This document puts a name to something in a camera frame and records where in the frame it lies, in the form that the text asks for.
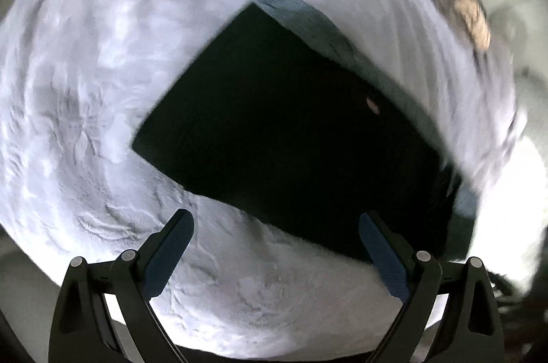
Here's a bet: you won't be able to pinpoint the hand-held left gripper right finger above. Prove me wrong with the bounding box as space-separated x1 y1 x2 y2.
359 211 505 363

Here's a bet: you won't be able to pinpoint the black pants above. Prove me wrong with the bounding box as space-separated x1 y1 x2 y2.
130 1 463 267

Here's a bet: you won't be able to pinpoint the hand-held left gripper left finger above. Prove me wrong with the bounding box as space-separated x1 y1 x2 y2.
48 209 194 363

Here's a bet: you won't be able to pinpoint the lavender bed blanket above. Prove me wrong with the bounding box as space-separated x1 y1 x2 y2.
0 0 527 361

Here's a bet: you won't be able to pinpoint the blue floral cloth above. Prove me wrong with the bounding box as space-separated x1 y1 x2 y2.
252 0 478 229

